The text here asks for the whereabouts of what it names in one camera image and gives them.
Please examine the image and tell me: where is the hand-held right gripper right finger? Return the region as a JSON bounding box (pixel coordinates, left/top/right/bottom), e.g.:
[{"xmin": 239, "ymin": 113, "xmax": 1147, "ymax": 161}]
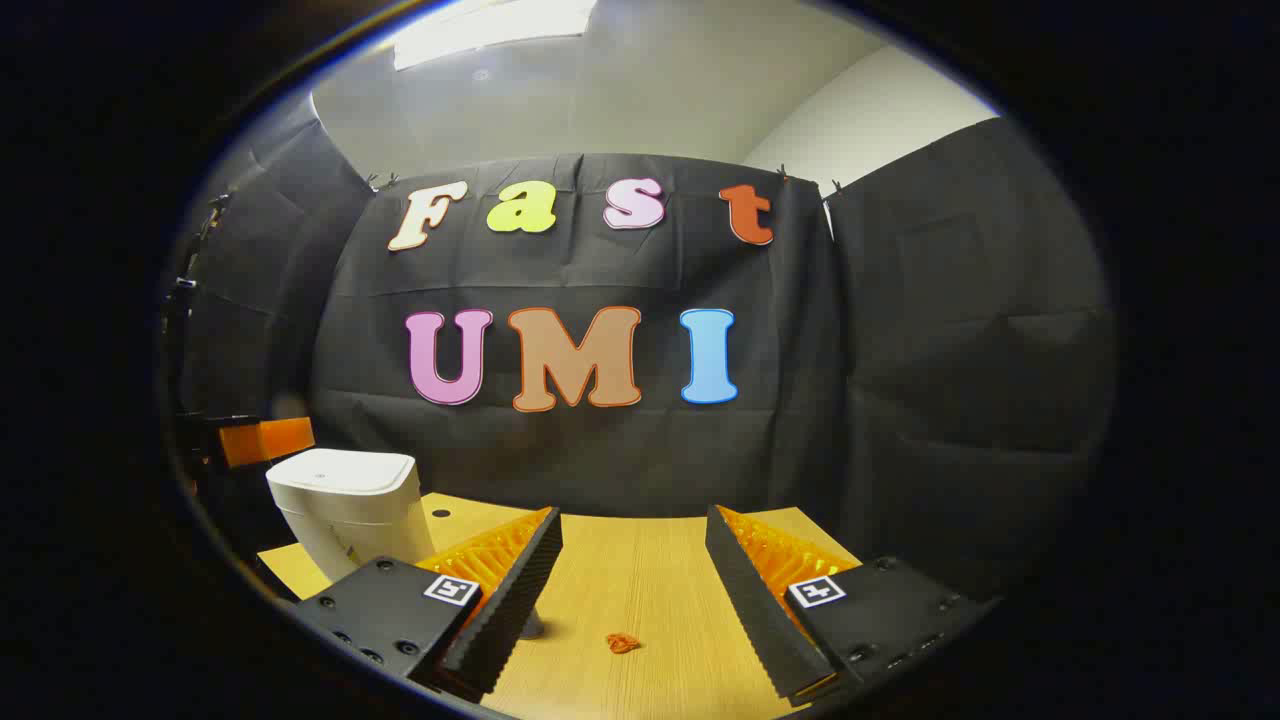
[{"xmin": 705, "ymin": 505, "xmax": 1001, "ymax": 709}]

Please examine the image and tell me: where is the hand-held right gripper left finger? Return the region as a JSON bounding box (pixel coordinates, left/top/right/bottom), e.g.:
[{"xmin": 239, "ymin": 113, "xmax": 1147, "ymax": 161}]
[{"xmin": 295, "ymin": 505, "xmax": 564, "ymax": 704}]

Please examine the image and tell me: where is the white desktop garbage bin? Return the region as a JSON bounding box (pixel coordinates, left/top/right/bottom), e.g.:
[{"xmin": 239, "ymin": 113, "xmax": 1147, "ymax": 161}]
[{"xmin": 265, "ymin": 448, "xmax": 436, "ymax": 586}]

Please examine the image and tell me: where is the wooden desktop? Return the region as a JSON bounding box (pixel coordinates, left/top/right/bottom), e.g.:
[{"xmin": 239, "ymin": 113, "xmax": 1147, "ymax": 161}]
[{"xmin": 255, "ymin": 492, "xmax": 866, "ymax": 720}]

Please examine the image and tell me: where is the black backdrop cloth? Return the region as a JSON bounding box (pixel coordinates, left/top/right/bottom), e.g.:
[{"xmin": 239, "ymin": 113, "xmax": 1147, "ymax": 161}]
[{"xmin": 165, "ymin": 95, "xmax": 1116, "ymax": 601}]

